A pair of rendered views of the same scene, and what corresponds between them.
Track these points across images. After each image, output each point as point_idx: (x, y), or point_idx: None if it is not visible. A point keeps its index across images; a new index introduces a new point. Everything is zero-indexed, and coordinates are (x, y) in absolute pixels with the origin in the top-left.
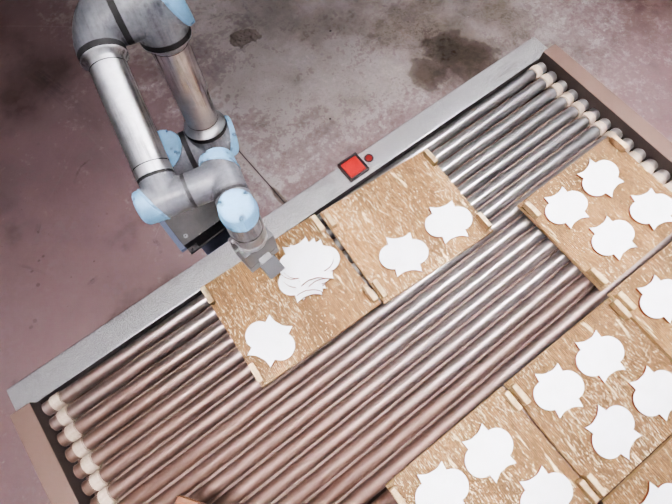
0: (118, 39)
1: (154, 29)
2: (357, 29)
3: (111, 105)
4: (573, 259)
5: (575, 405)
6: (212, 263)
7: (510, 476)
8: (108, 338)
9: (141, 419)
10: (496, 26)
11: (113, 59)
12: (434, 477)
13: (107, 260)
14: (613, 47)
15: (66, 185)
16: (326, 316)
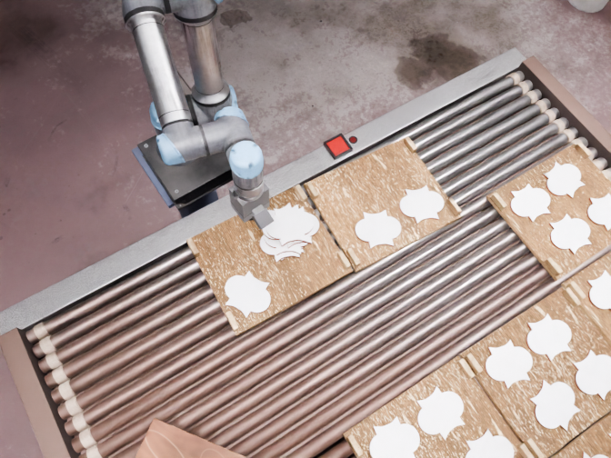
0: (160, 8)
1: (190, 4)
2: (347, 22)
3: (149, 61)
4: (533, 249)
5: (523, 378)
6: (198, 219)
7: (458, 436)
8: (95, 277)
9: (119, 354)
10: (485, 34)
11: (155, 24)
12: (388, 430)
13: (75, 221)
14: (596, 67)
15: (40, 143)
16: (301, 277)
